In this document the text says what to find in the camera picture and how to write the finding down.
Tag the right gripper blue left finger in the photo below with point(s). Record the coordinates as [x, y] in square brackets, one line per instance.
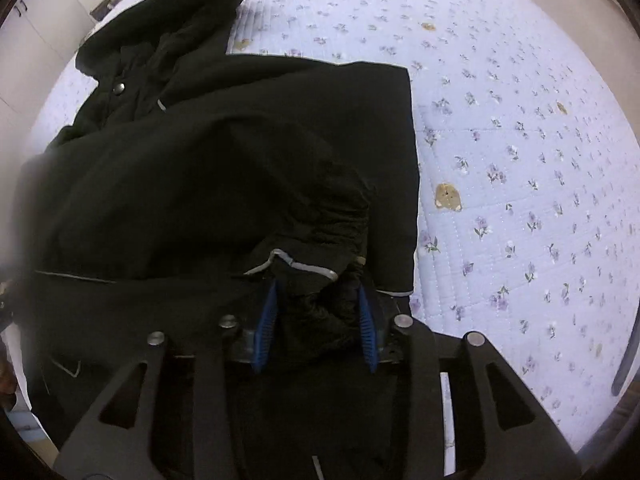
[256, 323]

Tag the black hooded jacket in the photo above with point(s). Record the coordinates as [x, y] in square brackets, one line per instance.
[189, 173]

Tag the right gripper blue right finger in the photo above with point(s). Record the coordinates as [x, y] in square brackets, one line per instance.
[376, 317]

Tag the white wardrobe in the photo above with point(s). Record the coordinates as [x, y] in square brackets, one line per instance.
[38, 39]

